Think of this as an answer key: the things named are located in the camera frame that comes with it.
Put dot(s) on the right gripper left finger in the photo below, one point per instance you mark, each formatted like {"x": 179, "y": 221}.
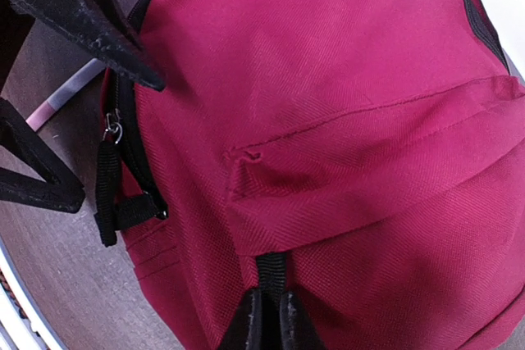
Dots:
{"x": 246, "y": 327}

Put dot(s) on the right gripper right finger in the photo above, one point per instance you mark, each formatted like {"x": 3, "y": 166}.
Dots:
{"x": 297, "y": 330}

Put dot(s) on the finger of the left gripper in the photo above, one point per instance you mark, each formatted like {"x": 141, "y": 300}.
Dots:
{"x": 57, "y": 189}
{"x": 98, "y": 26}

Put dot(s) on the pink capped white marker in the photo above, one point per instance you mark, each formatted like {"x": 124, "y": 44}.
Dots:
{"x": 63, "y": 94}

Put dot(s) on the red backpack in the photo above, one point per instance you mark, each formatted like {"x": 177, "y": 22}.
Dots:
{"x": 367, "y": 155}

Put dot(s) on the front aluminium rail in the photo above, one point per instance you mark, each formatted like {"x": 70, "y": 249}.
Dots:
{"x": 23, "y": 325}

